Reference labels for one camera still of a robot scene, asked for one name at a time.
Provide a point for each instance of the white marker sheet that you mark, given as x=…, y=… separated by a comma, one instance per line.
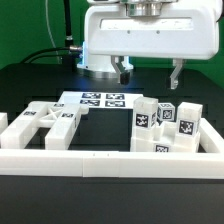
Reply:
x=100, y=99

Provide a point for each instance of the white block at left edge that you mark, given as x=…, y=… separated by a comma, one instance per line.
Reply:
x=3, y=121

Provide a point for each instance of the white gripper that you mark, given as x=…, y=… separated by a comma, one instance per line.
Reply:
x=185, y=29

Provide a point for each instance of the white U-shaped fence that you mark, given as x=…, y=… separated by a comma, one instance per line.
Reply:
x=111, y=164

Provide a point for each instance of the black vertical cable post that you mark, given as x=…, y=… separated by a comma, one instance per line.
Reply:
x=68, y=32

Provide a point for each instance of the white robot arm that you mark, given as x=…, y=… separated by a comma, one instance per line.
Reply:
x=100, y=65

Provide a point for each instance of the white chair seat part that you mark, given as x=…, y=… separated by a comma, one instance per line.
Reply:
x=163, y=138

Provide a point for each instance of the white chair back part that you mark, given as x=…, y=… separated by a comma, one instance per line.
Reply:
x=62, y=120

